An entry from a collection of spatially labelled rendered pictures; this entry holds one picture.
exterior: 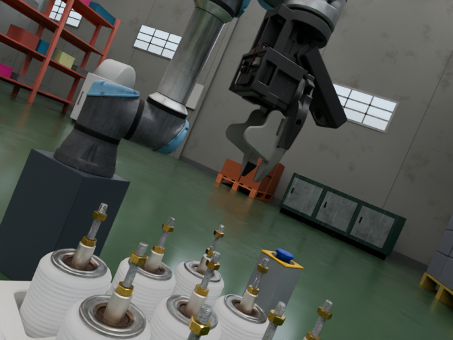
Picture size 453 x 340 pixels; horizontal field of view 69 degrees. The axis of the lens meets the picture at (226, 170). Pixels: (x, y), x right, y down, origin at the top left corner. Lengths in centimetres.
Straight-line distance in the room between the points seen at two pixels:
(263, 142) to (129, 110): 52
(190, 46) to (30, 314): 67
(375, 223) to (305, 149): 263
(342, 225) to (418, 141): 288
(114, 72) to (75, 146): 534
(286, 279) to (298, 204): 488
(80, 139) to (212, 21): 44
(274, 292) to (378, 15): 802
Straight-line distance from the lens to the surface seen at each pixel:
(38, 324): 50
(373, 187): 743
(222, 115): 806
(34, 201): 91
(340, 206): 555
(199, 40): 90
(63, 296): 48
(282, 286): 72
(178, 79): 89
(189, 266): 64
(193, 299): 47
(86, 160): 87
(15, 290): 57
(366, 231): 559
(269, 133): 41
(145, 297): 54
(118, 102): 86
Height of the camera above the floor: 46
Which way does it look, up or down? 2 degrees down
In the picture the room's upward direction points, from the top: 23 degrees clockwise
